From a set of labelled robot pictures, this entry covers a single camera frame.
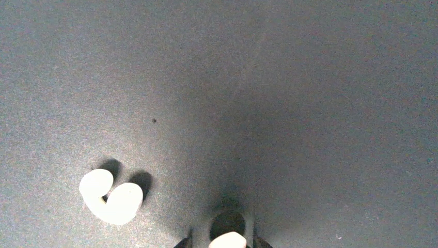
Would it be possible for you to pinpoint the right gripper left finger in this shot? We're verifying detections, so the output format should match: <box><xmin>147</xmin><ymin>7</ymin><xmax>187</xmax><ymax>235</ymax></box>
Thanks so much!
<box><xmin>174</xmin><ymin>237</ymin><xmax>193</xmax><ymax>248</ymax></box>

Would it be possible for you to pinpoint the white stem earbud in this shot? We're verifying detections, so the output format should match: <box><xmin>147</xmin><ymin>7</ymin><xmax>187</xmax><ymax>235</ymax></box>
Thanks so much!
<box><xmin>208</xmin><ymin>231</ymin><xmax>247</xmax><ymax>248</ymax></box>

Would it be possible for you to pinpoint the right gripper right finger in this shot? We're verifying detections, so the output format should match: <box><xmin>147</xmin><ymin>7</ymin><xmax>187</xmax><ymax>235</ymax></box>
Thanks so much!
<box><xmin>253</xmin><ymin>236</ymin><xmax>273</xmax><ymax>248</ymax></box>

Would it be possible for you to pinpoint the white hook earbud centre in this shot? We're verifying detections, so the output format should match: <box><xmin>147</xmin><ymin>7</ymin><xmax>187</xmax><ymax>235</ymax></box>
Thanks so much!
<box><xmin>79</xmin><ymin>168</ymin><xmax>143</xmax><ymax>225</ymax></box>

